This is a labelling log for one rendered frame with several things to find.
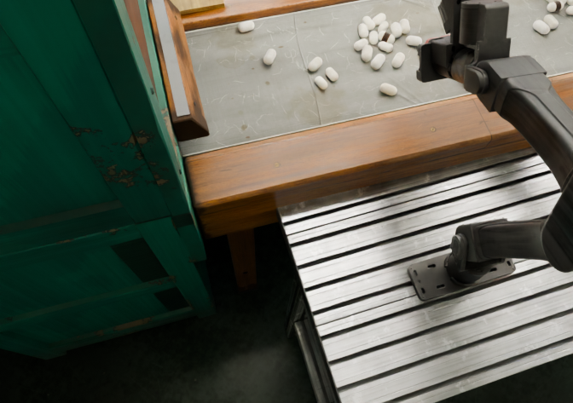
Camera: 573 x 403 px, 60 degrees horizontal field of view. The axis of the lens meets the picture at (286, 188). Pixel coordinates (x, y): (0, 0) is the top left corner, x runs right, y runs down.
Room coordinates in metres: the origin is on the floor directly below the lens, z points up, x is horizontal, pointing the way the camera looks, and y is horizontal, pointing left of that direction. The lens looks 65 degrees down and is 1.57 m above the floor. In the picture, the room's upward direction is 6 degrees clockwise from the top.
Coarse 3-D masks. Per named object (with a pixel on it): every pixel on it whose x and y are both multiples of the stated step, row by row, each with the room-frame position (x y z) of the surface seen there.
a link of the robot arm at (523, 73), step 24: (504, 72) 0.44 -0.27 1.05; (528, 72) 0.44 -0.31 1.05; (480, 96) 0.44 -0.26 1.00; (504, 96) 0.41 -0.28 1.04; (528, 96) 0.40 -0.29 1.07; (552, 96) 0.40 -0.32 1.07; (528, 120) 0.37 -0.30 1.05; (552, 120) 0.35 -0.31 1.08; (552, 144) 0.32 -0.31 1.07; (552, 168) 0.30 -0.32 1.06; (552, 216) 0.24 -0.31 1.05; (552, 240) 0.22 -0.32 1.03; (552, 264) 0.19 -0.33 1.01
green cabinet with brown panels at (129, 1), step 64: (0, 0) 0.25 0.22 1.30; (64, 0) 0.27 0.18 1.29; (128, 0) 0.52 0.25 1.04; (0, 64) 0.26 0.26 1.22; (64, 64) 0.26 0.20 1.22; (128, 64) 0.28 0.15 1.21; (0, 128) 0.24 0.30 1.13; (64, 128) 0.26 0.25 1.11; (128, 128) 0.27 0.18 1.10; (0, 192) 0.22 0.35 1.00; (64, 192) 0.24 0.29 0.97; (128, 192) 0.26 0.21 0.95
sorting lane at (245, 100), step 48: (384, 0) 0.88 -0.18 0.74; (432, 0) 0.90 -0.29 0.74; (528, 0) 0.93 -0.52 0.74; (192, 48) 0.69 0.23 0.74; (240, 48) 0.70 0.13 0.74; (288, 48) 0.72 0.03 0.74; (336, 48) 0.73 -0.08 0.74; (528, 48) 0.78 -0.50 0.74; (240, 96) 0.58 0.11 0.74; (288, 96) 0.59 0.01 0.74; (336, 96) 0.60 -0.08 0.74; (384, 96) 0.61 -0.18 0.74; (432, 96) 0.63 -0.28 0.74; (192, 144) 0.46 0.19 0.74; (240, 144) 0.47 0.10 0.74
